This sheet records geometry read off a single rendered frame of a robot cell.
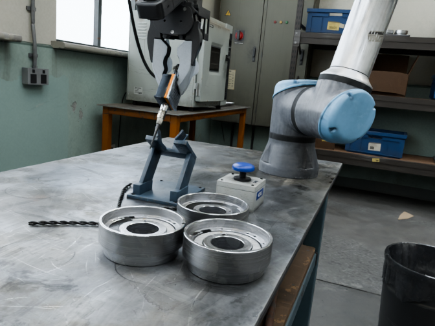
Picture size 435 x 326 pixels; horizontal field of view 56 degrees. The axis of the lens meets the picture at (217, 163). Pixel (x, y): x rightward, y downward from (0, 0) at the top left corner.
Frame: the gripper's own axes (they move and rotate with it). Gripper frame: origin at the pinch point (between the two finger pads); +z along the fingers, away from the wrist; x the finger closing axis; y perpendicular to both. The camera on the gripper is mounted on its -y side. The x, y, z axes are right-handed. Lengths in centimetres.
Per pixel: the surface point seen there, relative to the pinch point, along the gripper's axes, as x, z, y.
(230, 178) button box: -11.3, 15.2, 3.0
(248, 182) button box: -14.9, 15.2, 2.4
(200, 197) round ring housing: -9.9, 16.4, -7.7
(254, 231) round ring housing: -20.9, 16.5, -17.3
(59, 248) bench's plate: 0.8, 19.7, -27.1
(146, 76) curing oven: 110, 1, 194
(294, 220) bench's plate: -23.9, 19.7, -0.2
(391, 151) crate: -68, 49, 329
